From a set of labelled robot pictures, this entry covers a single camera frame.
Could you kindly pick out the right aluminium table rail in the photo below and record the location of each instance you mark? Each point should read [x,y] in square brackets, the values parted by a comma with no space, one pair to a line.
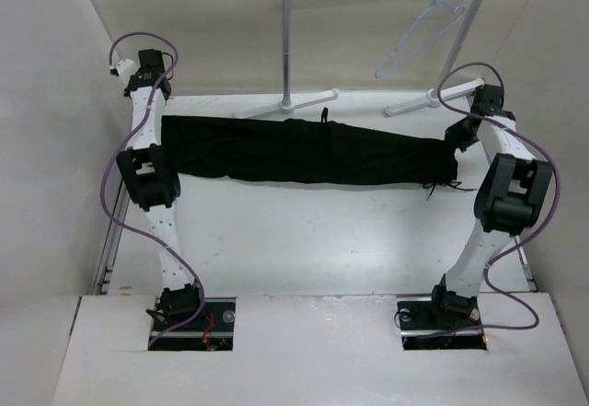
[531,282]

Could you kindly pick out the aluminium table rail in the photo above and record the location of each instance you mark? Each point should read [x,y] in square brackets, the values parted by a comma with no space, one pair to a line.
[531,282]
[111,244]

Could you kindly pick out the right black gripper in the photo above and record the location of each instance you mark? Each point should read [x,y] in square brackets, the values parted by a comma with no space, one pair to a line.
[453,134]

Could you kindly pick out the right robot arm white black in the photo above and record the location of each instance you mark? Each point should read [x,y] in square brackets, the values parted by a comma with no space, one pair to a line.
[509,201]

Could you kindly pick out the light blue wire hanger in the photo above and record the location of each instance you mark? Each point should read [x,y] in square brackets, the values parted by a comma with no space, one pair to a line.
[436,20]

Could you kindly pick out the white clothes rack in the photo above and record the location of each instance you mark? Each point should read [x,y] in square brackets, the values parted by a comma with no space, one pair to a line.
[287,105]

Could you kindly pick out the black trousers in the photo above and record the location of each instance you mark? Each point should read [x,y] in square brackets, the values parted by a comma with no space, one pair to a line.
[300,151]

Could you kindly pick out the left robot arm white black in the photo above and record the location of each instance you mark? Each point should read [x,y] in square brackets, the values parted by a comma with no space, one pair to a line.
[153,185]

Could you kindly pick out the left aluminium table rail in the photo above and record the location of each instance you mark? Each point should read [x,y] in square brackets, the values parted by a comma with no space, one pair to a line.
[111,244]

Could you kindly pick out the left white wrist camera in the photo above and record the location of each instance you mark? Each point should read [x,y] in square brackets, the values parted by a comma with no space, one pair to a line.
[125,67]

